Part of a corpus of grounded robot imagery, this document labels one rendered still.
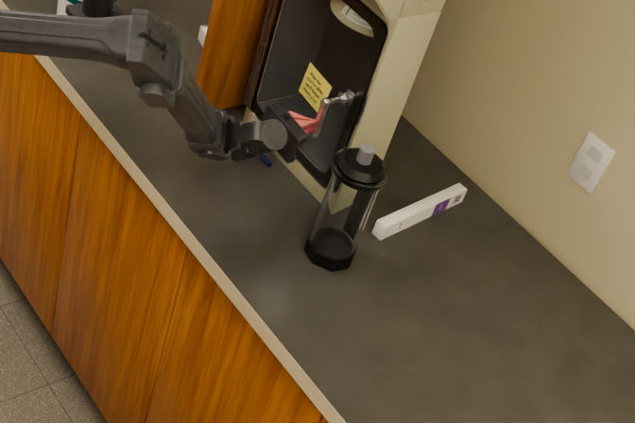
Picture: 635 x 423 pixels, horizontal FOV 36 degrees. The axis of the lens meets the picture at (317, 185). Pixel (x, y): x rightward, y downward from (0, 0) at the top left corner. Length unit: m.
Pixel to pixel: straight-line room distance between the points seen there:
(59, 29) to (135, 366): 1.18
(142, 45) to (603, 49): 1.02
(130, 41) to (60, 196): 1.17
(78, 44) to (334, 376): 0.74
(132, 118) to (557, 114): 0.89
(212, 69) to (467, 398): 0.87
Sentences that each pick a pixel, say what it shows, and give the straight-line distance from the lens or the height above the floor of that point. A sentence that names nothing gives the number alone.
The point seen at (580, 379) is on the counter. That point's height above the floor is 0.94.
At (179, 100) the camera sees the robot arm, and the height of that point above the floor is 1.35.
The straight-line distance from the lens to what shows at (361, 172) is 1.77.
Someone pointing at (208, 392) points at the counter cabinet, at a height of 0.59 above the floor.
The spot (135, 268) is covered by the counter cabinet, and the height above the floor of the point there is 0.65.
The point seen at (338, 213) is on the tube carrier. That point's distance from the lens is 1.82.
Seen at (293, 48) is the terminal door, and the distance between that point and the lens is 1.99.
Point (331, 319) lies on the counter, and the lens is 1.82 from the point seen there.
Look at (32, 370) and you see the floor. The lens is 2.84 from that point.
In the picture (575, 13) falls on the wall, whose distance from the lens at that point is 2.06.
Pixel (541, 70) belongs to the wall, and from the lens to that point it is 2.13.
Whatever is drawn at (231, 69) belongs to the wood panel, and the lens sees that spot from 2.16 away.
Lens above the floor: 2.23
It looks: 38 degrees down
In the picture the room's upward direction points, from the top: 19 degrees clockwise
